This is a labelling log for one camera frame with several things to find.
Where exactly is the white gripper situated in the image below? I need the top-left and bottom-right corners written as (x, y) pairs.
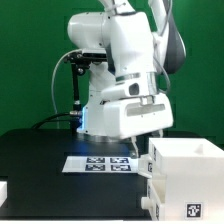
top-left (103, 93), bottom-right (173, 159)

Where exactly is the white drawer tray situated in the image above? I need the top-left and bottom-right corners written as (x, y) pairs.
top-left (138, 154), bottom-right (153, 178)
top-left (141, 179), bottom-right (165, 221)

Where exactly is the white drawer cabinet box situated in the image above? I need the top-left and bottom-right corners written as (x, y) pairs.
top-left (149, 138), bottom-right (224, 221)

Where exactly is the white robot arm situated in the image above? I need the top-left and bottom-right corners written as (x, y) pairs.
top-left (67, 0), bottom-right (186, 142)

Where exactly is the fiducial marker sheet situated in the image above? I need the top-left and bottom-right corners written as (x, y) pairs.
top-left (62, 156), bottom-right (138, 173)

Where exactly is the white border bar left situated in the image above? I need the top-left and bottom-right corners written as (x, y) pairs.
top-left (0, 181), bottom-right (7, 207)

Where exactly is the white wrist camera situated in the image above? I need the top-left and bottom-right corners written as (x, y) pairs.
top-left (101, 82), bottom-right (149, 101)

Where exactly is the black camera stand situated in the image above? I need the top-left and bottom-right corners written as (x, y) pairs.
top-left (64, 49), bottom-right (108, 136)

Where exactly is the black base cable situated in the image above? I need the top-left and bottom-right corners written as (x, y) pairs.
top-left (31, 111), bottom-right (83, 129)

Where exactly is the grey cable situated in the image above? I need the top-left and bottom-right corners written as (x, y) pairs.
top-left (50, 49), bottom-right (83, 116)

